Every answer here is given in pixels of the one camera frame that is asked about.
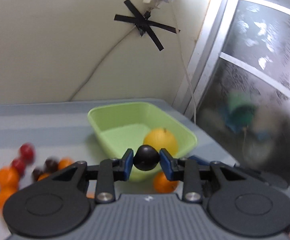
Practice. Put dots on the dark purple cherry tomato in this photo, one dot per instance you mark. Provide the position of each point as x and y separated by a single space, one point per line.
146 158

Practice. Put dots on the green plastic basin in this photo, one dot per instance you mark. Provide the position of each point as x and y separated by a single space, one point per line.
121 126

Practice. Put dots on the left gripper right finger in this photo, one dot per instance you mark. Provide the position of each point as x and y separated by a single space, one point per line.
201 182

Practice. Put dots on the small orange tomato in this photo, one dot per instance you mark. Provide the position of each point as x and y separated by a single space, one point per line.
64 162

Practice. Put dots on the black tape cross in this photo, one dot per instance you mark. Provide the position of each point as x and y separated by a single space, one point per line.
143 24

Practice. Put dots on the orange tomato at left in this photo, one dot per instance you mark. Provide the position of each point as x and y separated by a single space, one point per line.
9 177

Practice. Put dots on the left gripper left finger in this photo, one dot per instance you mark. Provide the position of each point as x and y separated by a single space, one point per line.
108 171

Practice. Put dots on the large yellow orange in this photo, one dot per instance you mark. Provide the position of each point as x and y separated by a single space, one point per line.
162 138

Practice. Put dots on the red cherry tomato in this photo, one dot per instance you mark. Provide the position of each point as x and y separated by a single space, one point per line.
19 165
27 153

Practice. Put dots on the frosted glass door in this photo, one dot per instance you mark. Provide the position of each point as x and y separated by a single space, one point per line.
238 84

